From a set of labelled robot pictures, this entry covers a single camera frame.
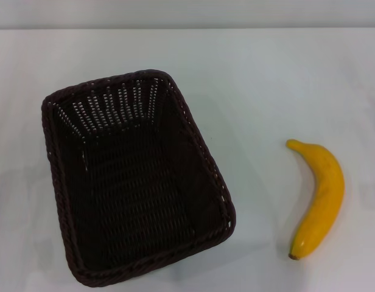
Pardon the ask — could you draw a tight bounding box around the dark brown woven basket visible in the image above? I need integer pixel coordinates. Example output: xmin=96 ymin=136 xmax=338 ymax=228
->
xmin=41 ymin=69 xmax=237 ymax=288

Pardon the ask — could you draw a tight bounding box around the yellow banana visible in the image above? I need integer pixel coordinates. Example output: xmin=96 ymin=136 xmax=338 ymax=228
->
xmin=286 ymin=139 xmax=346 ymax=261

